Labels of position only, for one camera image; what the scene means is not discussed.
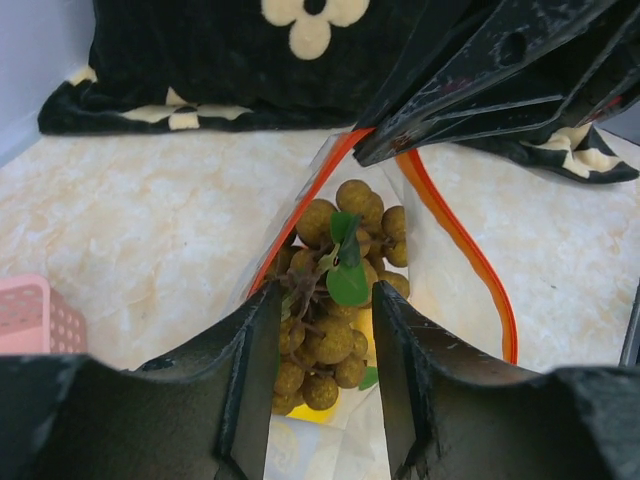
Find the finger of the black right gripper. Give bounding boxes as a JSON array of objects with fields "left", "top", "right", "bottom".
[{"left": 354, "top": 1, "right": 639, "bottom": 166}]

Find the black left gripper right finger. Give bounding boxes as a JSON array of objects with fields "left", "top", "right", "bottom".
[{"left": 373, "top": 282, "right": 639, "bottom": 479}]

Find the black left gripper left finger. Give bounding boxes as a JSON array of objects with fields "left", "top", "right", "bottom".
[{"left": 1, "top": 284, "right": 281, "bottom": 479}]

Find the clear zip top bag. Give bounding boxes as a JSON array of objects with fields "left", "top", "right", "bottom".
[{"left": 230, "top": 134, "right": 518, "bottom": 479}]

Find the pink plastic basket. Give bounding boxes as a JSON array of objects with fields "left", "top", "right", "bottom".
[{"left": 0, "top": 274, "right": 88, "bottom": 355}]

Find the brown longan bunch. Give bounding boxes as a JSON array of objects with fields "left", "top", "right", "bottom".
[{"left": 264, "top": 179, "right": 410, "bottom": 416}]

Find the black floral pillow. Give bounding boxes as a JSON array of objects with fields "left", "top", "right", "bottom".
[{"left": 38, "top": 1, "right": 639, "bottom": 184}]

